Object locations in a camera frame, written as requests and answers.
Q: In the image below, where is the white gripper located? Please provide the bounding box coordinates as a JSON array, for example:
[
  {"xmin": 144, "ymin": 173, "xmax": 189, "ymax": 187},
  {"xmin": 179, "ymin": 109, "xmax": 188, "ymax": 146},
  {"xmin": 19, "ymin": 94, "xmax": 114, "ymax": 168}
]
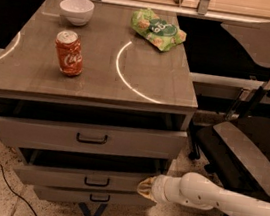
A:
[{"xmin": 137, "ymin": 175, "xmax": 184, "ymax": 204}]

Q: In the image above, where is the grey drawer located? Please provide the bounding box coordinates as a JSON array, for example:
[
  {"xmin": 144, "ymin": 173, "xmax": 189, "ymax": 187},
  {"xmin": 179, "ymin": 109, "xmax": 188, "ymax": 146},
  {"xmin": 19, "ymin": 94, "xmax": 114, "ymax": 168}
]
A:
[
  {"xmin": 33, "ymin": 186, "xmax": 155, "ymax": 207},
  {"xmin": 0, "ymin": 116, "xmax": 187, "ymax": 159},
  {"xmin": 12, "ymin": 137, "xmax": 169, "ymax": 205}
]

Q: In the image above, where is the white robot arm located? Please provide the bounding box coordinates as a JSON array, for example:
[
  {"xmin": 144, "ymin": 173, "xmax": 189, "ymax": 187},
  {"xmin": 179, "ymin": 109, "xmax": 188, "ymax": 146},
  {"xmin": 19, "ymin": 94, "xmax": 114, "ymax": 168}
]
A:
[{"xmin": 137, "ymin": 172, "xmax": 270, "ymax": 216}]

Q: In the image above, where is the grey top drawer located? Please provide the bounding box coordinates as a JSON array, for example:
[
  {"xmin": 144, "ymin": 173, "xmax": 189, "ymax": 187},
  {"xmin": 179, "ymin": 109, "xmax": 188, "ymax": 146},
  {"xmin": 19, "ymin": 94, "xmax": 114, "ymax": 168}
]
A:
[{"xmin": 0, "ymin": 116, "xmax": 187, "ymax": 159}]

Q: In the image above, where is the grey drawer cabinet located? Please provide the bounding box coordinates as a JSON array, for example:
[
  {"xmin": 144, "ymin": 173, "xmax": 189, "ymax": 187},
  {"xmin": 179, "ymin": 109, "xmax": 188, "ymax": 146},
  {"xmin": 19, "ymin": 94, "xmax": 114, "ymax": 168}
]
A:
[{"xmin": 0, "ymin": 0, "xmax": 212, "ymax": 189}]

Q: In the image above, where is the grey bottom drawer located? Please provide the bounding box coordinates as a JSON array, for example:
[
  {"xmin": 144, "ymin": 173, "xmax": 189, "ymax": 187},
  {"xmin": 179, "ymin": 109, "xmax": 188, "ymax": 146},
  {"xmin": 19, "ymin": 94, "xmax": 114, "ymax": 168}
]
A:
[{"xmin": 33, "ymin": 186, "xmax": 155, "ymax": 207}]

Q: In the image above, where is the black office chair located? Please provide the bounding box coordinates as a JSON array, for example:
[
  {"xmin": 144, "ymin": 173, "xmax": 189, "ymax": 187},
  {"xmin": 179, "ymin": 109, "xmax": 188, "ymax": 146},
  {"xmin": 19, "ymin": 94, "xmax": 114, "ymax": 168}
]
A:
[{"xmin": 192, "ymin": 21, "xmax": 270, "ymax": 216}]

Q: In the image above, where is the green snack bag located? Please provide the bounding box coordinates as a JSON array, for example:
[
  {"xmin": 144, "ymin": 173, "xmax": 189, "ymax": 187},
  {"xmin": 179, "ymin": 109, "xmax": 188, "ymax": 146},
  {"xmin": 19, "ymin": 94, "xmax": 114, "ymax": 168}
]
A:
[{"xmin": 130, "ymin": 9, "xmax": 186, "ymax": 52}]

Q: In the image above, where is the orange soda can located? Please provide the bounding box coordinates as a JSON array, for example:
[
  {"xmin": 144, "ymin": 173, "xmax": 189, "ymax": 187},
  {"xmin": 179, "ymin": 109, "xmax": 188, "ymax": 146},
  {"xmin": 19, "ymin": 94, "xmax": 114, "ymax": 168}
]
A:
[{"xmin": 55, "ymin": 30, "xmax": 83, "ymax": 77}]

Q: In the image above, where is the white ceramic bowl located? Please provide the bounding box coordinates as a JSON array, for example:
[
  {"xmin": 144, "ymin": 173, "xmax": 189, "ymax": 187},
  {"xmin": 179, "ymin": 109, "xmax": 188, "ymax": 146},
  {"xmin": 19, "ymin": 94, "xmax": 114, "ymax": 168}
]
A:
[{"xmin": 59, "ymin": 0, "xmax": 95, "ymax": 26}]

